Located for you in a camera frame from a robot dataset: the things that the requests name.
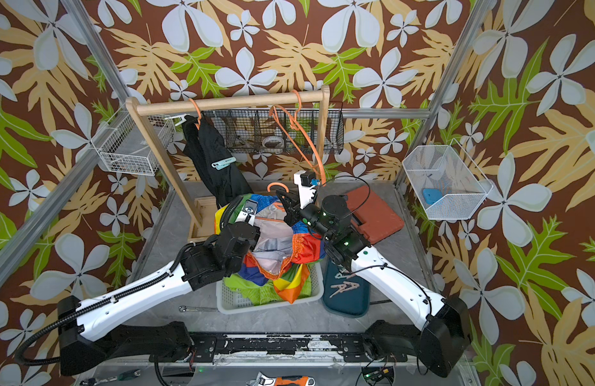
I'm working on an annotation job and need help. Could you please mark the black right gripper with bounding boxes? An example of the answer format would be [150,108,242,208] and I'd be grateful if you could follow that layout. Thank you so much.
[280,190,340,246]

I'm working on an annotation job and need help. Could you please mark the orange hanger of rainbow shorts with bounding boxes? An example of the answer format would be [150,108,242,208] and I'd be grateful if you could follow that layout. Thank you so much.
[267,182,290,194]

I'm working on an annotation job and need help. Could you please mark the rainbow striped shorts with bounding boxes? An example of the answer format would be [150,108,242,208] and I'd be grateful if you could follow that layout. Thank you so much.
[215,194,323,286]

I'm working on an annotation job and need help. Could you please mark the black shorts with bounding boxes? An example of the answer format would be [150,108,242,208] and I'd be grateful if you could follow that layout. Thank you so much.
[182,115,252,207]

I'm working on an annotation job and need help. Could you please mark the mint clothespin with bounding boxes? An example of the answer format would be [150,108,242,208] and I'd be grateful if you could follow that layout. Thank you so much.
[212,157,237,170]

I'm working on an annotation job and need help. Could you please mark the orange hanger of green shorts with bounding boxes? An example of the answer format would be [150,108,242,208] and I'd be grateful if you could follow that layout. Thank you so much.
[268,90,327,183]

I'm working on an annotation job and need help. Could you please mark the orange hanger of black shorts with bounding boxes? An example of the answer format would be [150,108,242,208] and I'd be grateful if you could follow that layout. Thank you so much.
[188,98,203,130]

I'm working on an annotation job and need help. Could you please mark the lime green shorts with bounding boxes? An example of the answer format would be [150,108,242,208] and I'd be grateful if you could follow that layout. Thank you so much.
[223,271,310,305]

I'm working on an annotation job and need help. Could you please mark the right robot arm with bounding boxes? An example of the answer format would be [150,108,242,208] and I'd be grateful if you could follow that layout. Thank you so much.
[276,189,472,377]

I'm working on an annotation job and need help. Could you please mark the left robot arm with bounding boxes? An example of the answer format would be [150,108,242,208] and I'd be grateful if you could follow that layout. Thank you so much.
[14,222,260,376]

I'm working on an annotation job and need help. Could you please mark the red plastic tool case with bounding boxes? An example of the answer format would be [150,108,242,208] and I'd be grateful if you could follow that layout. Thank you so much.
[347,186,404,244]

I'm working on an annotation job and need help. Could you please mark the wooden clothes rack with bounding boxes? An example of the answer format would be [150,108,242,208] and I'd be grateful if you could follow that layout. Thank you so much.
[124,85,331,242]

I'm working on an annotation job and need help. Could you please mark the dark teal tray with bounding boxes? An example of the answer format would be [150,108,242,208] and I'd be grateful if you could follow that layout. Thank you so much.
[322,260,371,318]

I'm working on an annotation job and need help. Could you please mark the white plastic laundry basket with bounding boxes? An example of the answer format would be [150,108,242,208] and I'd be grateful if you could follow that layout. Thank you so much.
[215,263,323,315]

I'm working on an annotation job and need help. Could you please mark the blue object in basket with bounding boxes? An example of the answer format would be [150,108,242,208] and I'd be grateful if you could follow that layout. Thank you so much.
[422,188,444,206]

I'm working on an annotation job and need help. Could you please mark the small silver wrench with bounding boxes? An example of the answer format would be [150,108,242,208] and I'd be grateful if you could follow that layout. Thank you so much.
[178,305,219,313]

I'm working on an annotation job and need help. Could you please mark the white mesh basket right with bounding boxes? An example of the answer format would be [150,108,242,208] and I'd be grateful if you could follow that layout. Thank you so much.
[403,143,493,221]

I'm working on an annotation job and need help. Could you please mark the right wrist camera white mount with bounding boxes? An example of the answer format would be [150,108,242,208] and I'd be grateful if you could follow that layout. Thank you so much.
[293,170,321,209]

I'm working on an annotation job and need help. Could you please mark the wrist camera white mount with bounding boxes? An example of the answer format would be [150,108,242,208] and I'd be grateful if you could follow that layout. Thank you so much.
[235,199,258,225]
[293,170,321,209]

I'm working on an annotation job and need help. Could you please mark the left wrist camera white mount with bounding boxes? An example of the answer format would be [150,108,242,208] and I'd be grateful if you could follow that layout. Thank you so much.
[235,199,258,225]

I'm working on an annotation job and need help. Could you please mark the black wire basket back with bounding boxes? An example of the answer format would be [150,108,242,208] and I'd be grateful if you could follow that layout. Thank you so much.
[203,108,319,154]

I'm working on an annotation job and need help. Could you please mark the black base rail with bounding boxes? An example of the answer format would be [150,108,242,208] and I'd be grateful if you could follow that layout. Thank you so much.
[60,320,424,377]

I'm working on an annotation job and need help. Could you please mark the white wire basket left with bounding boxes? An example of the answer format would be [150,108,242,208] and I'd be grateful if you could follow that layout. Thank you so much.
[95,110,159,176]

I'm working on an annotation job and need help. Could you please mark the orange handled adjustable wrench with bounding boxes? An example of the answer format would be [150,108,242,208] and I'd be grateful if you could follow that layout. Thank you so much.
[247,372,316,386]

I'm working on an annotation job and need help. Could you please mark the aluminium frame post left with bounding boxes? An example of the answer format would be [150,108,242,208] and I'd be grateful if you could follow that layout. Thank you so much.
[0,1,129,289]

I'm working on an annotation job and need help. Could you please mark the aluminium frame post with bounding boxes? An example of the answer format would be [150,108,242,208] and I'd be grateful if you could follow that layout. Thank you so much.
[0,1,129,289]
[393,1,498,160]

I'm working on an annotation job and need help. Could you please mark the green handled screwdriver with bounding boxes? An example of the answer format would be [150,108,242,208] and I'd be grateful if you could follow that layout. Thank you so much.
[79,369,142,386]

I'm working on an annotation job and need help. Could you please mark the aluminium frame post right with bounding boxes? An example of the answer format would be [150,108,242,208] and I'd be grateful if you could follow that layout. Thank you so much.
[393,1,498,160]

